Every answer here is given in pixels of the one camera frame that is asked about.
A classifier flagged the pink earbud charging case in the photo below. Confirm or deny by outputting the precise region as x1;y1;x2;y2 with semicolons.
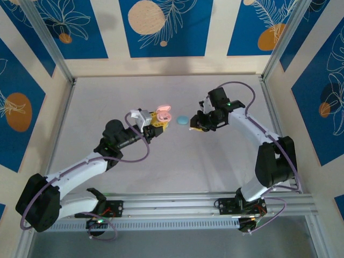
155;104;173;122

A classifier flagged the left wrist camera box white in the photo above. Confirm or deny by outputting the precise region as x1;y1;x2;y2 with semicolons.
129;108;152;133

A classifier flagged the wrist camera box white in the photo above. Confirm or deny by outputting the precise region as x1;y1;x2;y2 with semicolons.
198;94;213;115
129;108;152;133

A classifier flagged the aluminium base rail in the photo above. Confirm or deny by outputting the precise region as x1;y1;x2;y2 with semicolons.
23;191;318;223

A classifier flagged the aluminium table side rail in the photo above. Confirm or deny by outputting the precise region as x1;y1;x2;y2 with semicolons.
39;79;77;199
259;76;301;194

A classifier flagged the aluminium frame post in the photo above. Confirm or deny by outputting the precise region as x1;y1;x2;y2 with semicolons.
19;0;76;84
261;0;331;81

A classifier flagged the grey slotted cable duct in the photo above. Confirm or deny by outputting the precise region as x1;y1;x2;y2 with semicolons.
33;217;241;232

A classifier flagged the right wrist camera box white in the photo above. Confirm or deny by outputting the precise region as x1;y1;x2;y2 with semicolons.
198;94;213;115

